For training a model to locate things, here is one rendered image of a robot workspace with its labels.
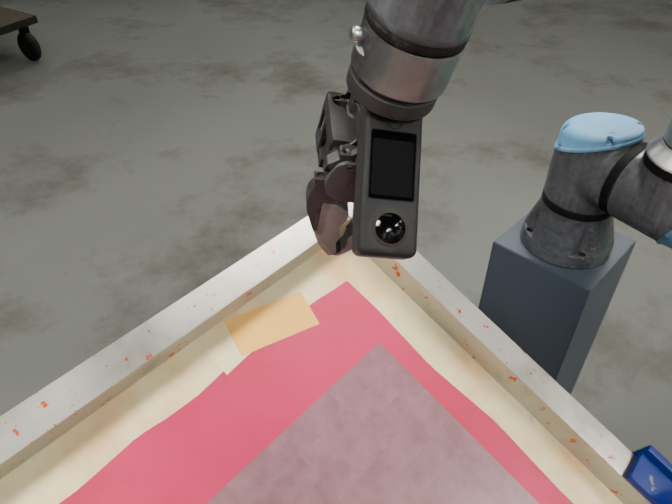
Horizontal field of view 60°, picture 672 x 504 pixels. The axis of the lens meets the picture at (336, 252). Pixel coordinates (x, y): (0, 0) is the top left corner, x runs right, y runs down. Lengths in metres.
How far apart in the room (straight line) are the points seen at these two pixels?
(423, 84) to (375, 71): 0.03
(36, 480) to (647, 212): 0.80
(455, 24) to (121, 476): 0.49
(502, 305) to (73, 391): 0.77
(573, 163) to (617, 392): 1.67
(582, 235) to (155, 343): 0.68
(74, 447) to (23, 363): 2.06
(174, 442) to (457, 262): 2.35
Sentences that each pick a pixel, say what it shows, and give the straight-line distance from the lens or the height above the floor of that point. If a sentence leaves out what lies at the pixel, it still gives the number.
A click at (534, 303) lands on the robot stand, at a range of 1.08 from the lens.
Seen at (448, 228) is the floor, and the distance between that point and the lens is 3.07.
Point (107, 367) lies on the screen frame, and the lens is 0.62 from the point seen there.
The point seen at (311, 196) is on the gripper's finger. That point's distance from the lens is 0.50.
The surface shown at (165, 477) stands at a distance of 0.62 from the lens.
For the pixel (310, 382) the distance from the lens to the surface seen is 0.68.
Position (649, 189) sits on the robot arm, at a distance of 0.90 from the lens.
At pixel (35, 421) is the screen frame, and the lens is 0.61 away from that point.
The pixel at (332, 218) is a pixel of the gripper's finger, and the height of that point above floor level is 1.52.
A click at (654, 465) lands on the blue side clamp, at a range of 0.81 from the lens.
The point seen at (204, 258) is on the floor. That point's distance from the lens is 2.90.
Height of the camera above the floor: 1.84
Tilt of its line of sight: 40 degrees down
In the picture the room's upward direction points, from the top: straight up
